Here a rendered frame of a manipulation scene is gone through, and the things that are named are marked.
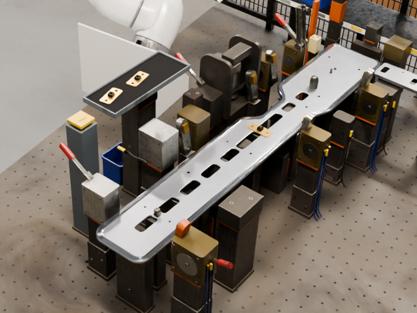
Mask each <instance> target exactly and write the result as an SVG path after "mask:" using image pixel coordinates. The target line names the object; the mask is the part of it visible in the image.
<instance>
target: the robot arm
mask: <svg viewBox="0 0 417 313"><path fill-rule="evenodd" d="M87 1H88V2H89V3H90V5H91V6H92V7H93V8H94V9H95V10H96V11H97V12H99V13H100V14H102V15H103V16H105V17H106V18H108V19H110V20H112V21H114V22H117V23H119V24H122V25H125V26H127V27H129V28H131V29H132V30H134V31H135V35H134V37H133V39H132V41H131V42H133V43H135V44H138V45H141V46H143V47H146V48H149V49H152V50H154V51H158V50H161V51H162V52H164V53H167V54H168V53H169V49H170V48H171V45H172V44H173V42H174V40H175V38H176V36H177V33H178V31H179V28H180V26H181V22H182V16H183V5H182V0H87Z"/></svg>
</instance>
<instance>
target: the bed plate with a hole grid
mask: <svg viewBox="0 0 417 313"><path fill-rule="evenodd" d="M235 35H243V36H245V37H247V38H250V39H252V40H255V41H257V42H258V43H259V44H260V45H261V47H262V51H263V52H267V50H268V49H270V50H275V51H276V56H277V76H278V82H276V83H275V84H274V85H273V86H272V87H271V90H270V95H269V105H268V110H269V109H270V108H271V106H272V105H273V104H274V103H275V102H277V101H278V97H279V93H278V91H277V87H278V85H279V83H281V79H282V73H281V72H280V71H281V68H282V58H283V52H284V44H285V43H284V42H283V40H285V39H286V38H288V32H287V31H286V30H285V29H283V28H280V27H278V26H276V25H274V29H273V30H271V31H269V30H266V21H263V20H261V19H258V18H256V17H253V16H251V15H249V14H246V13H244V12H241V11H239V10H237V9H234V8H232V7H230V6H227V5H224V4H222V3H219V2H217V3H216V4H215V5H214V6H213V7H211V8H210V9H209V10H208V11H206V12H205V13H204V14H202V15H201V16H200V17H199V18H197V19H196V20H195V21H193V23H191V24H190V25H188V26H187V27H186V28H185V29H184V30H182V31H181V32H179V33H178V34H177V36H176V38H175V40H174V42H173V44H172V45H171V48H170V49H169V53H168V54H169V55H171V56H173V57H175V54H176V53H180V54H181V55H182V56H183V58H184V59H185V60H186V62H188V64H190V65H191V69H192V71H193V72H194V73H195V74H196V75H197V76H198V77H199V74H200V60H201V58H202V57H203V56H204V55H206V54H209V53H211V54H216V53H221V54H223V53H225V52H226V51H227V50H228V49H229V42H230V39H231V38H232V37H234V36H235ZM414 95H415V93H412V92H411V91H408V90H406V89H403V92H402V93H401V96H400V100H399V103H398V107H397V112H396V115H395V120H394V123H393V127H392V132H391V136H392V137H391V139H390V140H389V141H388V142H387V143H385V144H386V146H385V151H386V152H387V153H388V155H386V154H385V152H384V150H382V151H381V152H380V153H379V154H378V155H376V156H375V166H376V168H378V170H377V172H375V174H372V172H371V170H370V169H369V170H368V171H367V172H366V173H363V172H361V171H359V170H357V169H355V168H352V167H350V166H348V165H346V164H344V169H343V183H344V185H346V187H345V188H344V187H343V184H342V182H340V183H339V184H338V185H337V186H334V185H332V184H330V183H328V182H326V181H324V180H323V186H322V190H321V196H320V203H319V210H320V213H321V214H322V215H323V217H321V219H319V221H316V219H315V216H314V215H313V216H312V217H311V218H310V219H309V220H308V219H307V218H305V217H303V216H301V215H299V214H298V213H296V212H294V211H291V210H290V209H288V205H289V204H290V202H291V197H292V190H293V185H294V184H295V180H296V177H295V178H294V179H293V180H292V181H291V182H289V181H286V186H285V188H284V190H283V191H282V192H281V193H280V194H276V193H274V192H272V191H270V190H268V189H267V188H265V187H263V186H261V185H260V186H259V194H260V195H262V196H264V198H263V204H262V211H261V213H260V214H259V223H258V232H257V238H256V248H255V253H254V263H253V268H254V272H253V273H252V274H251V275H250V276H249V277H248V278H247V279H246V280H245V281H244V282H243V283H242V284H241V285H240V286H239V287H238V288H237V289H236V290H235V291H234V292H233V293H231V292H229V291H228V290H226V289H225V288H223V287H221V286H220V285H218V284H217V283H214V282H213V290H212V297H213V302H212V313H417V158H416V156H417V98H414ZM81 111H83V112H85V113H87V114H89V115H90V116H92V117H94V118H95V122H97V138H98V151H99V174H101V175H102V176H103V166H102V158H101V155H102V154H103V153H105V152H106V151H108V150H109V149H111V148H112V147H114V146H115V145H117V144H118V143H120V142H122V115H121V116H119V117H118V118H116V119H114V118H112V117H111V116H108V115H107V114H105V113H103V112H101V111H99V110H97V109H95V108H93V107H92V106H90V105H87V106H86V107H85V108H83V109H82V110H81ZM66 123H68V122H65V123H64V124H63V125H62V126H60V127H59V128H58V129H56V130H55V131H54V132H53V133H51V134H50V135H49V136H48V137H47V138H45V139H44V140H42V141H41V142H40V143H39V144H38V145H36V146H35V147H34V148H33V149H31V150H30V151H29V152H27V153H26V154H25V155H24V156H22V157H21V158H20V159H18V160H17V161H16V162H15V163H13V164H12V165H11V166H10V167H8V168H7V169H6V170H4V171H3V172H2V173H1V174H0V313H138V312H137V311H135V310H133V309H132V308H131V307H129V306H128V305H126V304H125V303H123V302H122V301H120V300H119V299H117V298H116V297H115V295H116V294H117V275H115V276H114V277H113V278H112V279H110V280H109V281H108V282H107V281H106V280H104V279H102V278H101V277H100V276H98V275H96V274H95V273H93V272H92V271H91V270H89V269H87V265H88V264H89V262H87V263H86V262H85V260H87V258H88V249H87V241H88V240H89V239H88V238H86V237H85V236H83V235H81V234H80V233H79V232H77V231H75V230H74V229H73V228H72V226H73V225H74V220H73V206H72V198H71V183H70V169H69V161H68V157H67V156H66V155H65V154H64V153H63V151H62V150H61V148H60V147H59V144H60V143H61V142H63V143H65V144H66V145H67V139H66ZM166 279H167V281H168V282H167V283H166V284H165V285H164V286H163V287H162V288H161V289H160V290H159V291H155V290H153V304H155V308H154V309H153V310H152V311H151V312H149V313H171V295H173V282H174V273H173V272H172V271H171V266H170V265H169V264H167V263H166Z"/></svg>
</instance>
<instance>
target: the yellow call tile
mask: <svg viewBox="0 0 417 313"><path fill-rule="evenodd" d="M94 121H95V118H94V117H92V116H90V115H89V114H87V113H85V112H83V111H79V112H77V113H76V114H74V115H73V116H71V117H70V118H68V119H67V122H68V123H70V124H72V125H73V126H75V127H77V128H79V129H81V130H82V129H83V128H85V127H86V126H88V125H89V124H91V123H93V122H94Z"/></svg>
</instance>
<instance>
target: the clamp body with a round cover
mask: <svg viewBox="0 0 417 313"><path fill-rule="evenodd" d="M178 118H183V119H187V121H188V125H189V133H190V138H191V145H192V150H193V151H194V152H196V151H197V150H198V149H199V148H201V147H202V146H203V145H205V144H206V143H207V142H208V141H209V127H210V113H209V112H207V111H205V110H203V109H201V108H198V107H196V106H194V105H192V104H188V105H187V106H186V107H184V108H182V109H181V110H180V111H178V112H177V120H178ZM179 164H180V151H178V165H179ZM198 186H200V183H198V182H196V181H192V182H191V189H192V190H194V189H196V188H197V187H198Z"/></svg>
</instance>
